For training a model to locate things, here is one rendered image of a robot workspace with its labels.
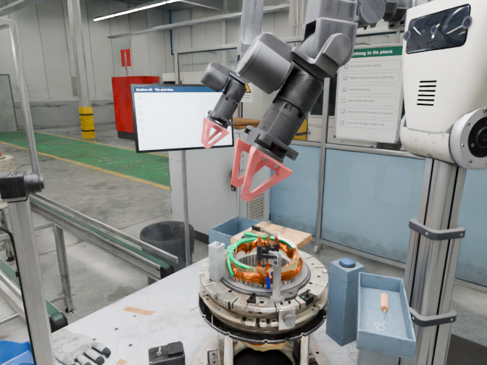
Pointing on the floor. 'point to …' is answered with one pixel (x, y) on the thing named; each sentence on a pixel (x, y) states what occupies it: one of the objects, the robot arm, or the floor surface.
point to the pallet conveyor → (65, 221)
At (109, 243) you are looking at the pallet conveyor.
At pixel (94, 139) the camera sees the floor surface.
